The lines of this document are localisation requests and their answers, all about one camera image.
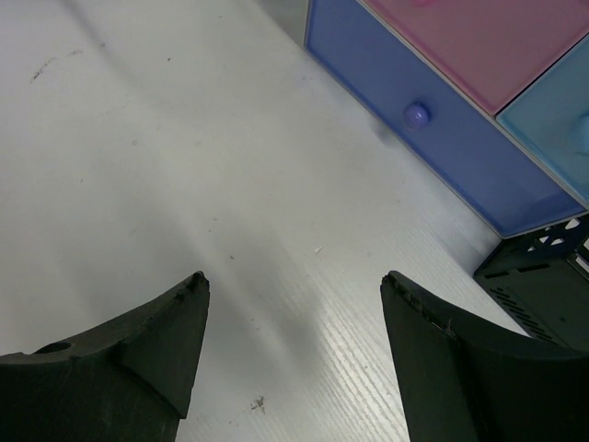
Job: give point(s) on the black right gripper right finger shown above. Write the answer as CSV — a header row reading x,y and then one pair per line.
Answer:
x,y
464,378

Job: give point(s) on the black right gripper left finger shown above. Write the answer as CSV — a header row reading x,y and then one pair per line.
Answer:
x,y
128,379

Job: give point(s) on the purple bottom drawer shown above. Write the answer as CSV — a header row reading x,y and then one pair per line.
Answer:
x,y
460,145

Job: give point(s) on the light blue small drawer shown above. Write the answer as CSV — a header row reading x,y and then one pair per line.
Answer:
x,y
549,120

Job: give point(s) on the pink drawer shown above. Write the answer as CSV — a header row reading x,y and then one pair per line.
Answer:
x,y
491,49

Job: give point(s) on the black mesh file organizer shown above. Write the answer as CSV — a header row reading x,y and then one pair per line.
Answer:
x,y
541,280

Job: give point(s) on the white drawer cabinet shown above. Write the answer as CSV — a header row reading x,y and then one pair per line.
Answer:
x,y
491,95

